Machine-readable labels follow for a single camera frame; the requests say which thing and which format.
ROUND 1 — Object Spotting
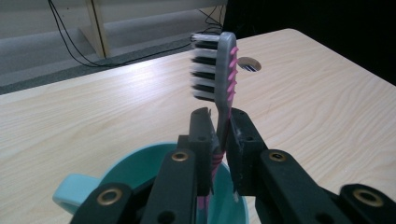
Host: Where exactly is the teal plastic cup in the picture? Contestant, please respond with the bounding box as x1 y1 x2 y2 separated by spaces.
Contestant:
51 142 250 224

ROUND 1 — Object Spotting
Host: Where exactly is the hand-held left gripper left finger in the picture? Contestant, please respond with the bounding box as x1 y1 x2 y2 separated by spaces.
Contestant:
177 106 221 198

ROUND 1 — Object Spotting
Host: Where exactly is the round table cable hole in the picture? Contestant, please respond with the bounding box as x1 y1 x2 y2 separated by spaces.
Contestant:
236 56 262 74

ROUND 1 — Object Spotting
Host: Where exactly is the light wooden post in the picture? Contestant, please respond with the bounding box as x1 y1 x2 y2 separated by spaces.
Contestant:
84 0 112 59

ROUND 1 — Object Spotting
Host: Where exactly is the black wall cable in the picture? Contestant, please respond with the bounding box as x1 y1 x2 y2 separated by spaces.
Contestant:
47 0 226 69

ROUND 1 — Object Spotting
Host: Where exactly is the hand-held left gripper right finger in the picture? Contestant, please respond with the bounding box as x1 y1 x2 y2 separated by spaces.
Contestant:
225 107 269 198

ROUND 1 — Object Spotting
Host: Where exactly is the pink and grey toothbrush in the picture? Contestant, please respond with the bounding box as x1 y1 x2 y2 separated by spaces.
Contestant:
190 31 240 224

